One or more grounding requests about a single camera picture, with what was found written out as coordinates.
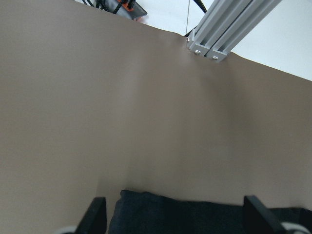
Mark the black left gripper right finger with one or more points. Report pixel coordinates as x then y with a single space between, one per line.
257 219

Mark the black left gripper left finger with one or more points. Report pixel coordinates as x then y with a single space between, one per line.
94 220

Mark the black graphic t-shirt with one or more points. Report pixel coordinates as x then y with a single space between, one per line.
147 213

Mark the aluminium frame post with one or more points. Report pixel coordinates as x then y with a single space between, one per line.
225 24

